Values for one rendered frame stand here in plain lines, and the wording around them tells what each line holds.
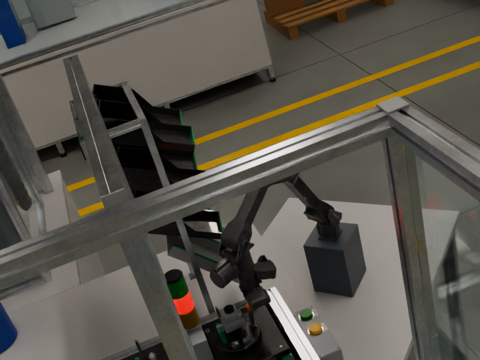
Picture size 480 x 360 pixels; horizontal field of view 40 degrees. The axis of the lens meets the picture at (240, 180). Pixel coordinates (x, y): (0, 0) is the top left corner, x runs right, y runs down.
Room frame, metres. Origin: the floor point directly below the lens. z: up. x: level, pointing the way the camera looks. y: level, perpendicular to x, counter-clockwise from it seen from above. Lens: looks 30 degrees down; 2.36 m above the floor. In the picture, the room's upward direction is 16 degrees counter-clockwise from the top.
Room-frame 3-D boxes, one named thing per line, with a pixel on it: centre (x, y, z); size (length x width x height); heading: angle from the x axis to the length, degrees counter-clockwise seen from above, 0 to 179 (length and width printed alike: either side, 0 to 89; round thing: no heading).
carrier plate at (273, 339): (1.49, 0.14, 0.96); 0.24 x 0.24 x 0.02; 10
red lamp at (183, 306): (1.28, 0.22, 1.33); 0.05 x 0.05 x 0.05
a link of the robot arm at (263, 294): (1.50, 0.06, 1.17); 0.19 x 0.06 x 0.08; 10
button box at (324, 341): (1.44, -0.09, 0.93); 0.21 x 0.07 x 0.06; 10
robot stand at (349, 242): (1.74, -0.23, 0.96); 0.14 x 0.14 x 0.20; 54
